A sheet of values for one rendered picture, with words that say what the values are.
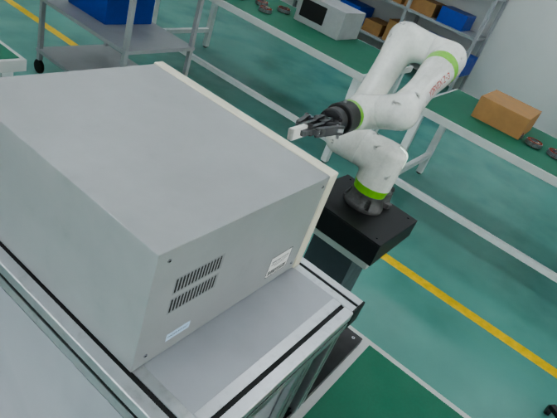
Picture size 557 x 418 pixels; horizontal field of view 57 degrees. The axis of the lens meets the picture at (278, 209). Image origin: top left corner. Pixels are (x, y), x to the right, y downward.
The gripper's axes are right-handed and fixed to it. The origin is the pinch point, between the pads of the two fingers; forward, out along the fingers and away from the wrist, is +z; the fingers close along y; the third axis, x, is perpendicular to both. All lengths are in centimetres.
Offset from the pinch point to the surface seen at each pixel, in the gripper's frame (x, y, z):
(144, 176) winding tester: 12, -17, 66
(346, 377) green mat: -49, -35, 14
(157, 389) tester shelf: -11, -30, 74
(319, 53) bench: -23, 126, -222
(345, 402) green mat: -50, -38, 21
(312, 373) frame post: -34, -34, 35
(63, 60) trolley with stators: -54, 262, -108
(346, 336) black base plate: -46, -28, 5
